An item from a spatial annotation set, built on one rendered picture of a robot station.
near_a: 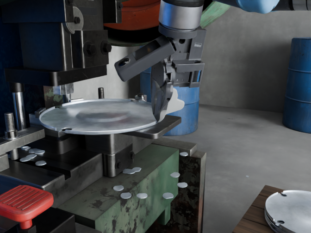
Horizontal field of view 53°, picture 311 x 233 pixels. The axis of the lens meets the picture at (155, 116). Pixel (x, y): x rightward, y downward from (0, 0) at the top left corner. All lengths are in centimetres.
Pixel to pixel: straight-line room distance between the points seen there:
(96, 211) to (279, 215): 69
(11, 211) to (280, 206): 94
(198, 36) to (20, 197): 40
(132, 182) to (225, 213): 117
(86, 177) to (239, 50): 343
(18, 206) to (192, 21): 39
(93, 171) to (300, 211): 73
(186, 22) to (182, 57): 8
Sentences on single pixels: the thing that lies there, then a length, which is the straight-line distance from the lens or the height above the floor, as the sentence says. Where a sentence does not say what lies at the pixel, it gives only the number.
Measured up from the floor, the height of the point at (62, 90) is 83.
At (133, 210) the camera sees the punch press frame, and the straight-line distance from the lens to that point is 73.
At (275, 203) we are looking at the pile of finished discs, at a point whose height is 39.
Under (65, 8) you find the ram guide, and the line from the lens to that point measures 66.
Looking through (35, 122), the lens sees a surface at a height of 76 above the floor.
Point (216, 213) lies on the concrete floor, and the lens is 183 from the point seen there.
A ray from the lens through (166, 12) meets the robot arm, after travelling 56.
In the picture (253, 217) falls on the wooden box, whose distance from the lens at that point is 119.
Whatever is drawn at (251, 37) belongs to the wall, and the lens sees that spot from 395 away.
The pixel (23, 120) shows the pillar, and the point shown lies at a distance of 82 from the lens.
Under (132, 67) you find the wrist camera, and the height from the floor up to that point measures 91.
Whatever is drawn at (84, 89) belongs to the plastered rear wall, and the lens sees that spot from 272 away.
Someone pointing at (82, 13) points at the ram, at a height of 101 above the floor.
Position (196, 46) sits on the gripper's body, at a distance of 61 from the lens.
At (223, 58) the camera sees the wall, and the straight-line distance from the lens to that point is 404.
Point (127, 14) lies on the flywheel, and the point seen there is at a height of 102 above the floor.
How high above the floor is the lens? 98
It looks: 16 degrees down
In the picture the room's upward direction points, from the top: straight up
